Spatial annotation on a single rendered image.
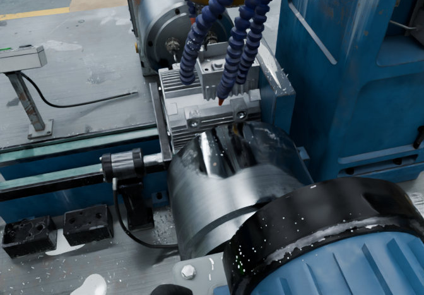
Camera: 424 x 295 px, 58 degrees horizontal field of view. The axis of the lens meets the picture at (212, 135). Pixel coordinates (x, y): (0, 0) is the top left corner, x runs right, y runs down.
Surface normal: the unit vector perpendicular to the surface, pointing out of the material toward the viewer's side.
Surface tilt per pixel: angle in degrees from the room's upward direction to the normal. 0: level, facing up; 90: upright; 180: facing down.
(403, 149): 25
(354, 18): 90
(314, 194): 14
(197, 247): 58
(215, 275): 0
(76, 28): 0
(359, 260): 4
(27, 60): 64
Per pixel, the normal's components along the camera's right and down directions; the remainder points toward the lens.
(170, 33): 0.22, 0.70
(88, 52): -0.03, -0.69
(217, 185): -0.43, -0.55
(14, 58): 0.18, 0.32
